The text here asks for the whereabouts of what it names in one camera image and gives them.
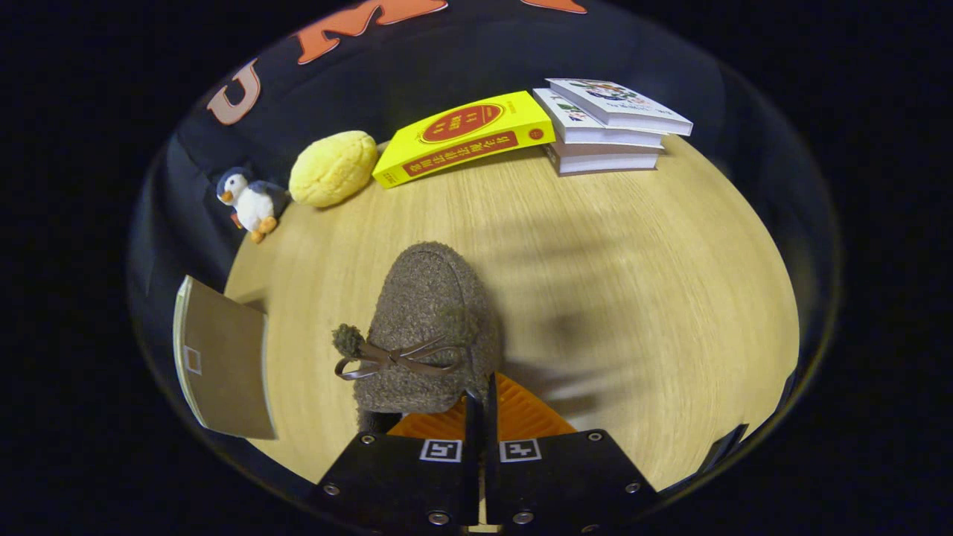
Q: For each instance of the yellow bread plush toy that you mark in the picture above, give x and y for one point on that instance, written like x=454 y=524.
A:
x=331 y=167

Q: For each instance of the white illustrated paperback book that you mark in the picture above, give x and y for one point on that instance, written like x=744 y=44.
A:
x=610 y=100

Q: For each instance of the brown spined book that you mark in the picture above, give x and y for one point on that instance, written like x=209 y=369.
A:
x=603 y=160

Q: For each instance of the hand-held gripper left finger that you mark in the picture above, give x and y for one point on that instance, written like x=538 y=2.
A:
x=473 y=476

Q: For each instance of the penguin plush toy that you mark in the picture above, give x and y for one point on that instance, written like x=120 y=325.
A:
x=253 y=205

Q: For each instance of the brown fuzzy shoe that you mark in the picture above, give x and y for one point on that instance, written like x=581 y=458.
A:
x=432 y=298

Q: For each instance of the brown fabric storage box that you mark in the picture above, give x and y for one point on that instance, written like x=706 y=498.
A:
x=227 y=357

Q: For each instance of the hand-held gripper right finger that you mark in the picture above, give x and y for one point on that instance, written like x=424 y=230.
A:
x=493 y=476

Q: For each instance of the yellow hardcover book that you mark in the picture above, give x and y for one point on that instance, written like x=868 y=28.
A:
x=461 y=130

